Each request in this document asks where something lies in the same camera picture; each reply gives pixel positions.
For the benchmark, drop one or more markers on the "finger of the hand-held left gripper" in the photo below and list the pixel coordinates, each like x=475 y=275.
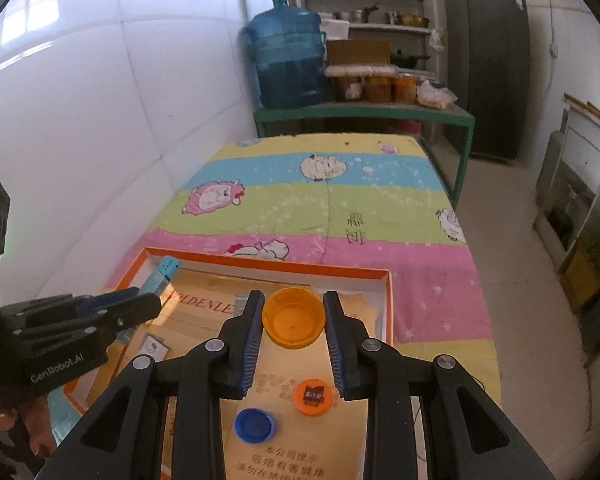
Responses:
x=130 y=312
x=112 y=301

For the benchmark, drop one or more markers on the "teal box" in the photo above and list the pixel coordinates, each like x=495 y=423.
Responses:
x=162 y=277

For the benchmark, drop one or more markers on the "plastic bag of food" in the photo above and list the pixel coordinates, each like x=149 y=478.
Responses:
x=435 y=95

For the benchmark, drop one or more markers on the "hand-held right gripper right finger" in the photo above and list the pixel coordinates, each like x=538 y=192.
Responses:
x=336 y=345

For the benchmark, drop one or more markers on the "small labelled orange cap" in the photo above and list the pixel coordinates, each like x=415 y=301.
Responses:
x=314 y=397

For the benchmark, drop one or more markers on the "dark grey fridge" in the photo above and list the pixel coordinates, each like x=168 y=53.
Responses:
x=485 y=60

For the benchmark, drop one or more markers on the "orange pickle jar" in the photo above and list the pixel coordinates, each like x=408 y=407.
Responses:
x=347 y=89
x=379 y=90
x=406 y=90

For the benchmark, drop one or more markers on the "small white card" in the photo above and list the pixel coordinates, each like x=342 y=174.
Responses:
x=155 y=346

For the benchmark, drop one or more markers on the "shallow gold cardboard tray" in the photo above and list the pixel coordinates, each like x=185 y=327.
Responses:
x=200 y=320

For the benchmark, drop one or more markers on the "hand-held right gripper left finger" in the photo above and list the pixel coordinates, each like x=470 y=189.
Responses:
x=250 y=340

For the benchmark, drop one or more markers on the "gold metal basin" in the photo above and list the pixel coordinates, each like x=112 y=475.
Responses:
x=414 y=20

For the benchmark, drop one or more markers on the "black wok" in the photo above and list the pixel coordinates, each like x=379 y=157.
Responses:
x=409 y=59

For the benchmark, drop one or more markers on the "brown cardboard box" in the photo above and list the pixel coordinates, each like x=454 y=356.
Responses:
x=357 y=52

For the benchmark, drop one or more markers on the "large orange bottle cap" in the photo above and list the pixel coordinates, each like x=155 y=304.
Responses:
x=292 y=320

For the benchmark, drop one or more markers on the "grey kitchen counter cabinet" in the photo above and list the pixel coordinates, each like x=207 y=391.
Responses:
x=585 y=160

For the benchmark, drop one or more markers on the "green metal table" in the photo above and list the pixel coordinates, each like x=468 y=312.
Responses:
x=360 y=111

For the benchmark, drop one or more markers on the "grey gas cylinder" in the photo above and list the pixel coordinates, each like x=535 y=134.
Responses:
x=550 y=160

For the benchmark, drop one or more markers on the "blue water jug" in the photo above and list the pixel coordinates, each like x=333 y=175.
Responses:
x=287 y=60

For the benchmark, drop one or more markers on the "blue bottle cap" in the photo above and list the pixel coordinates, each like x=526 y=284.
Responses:
x=254 y=425

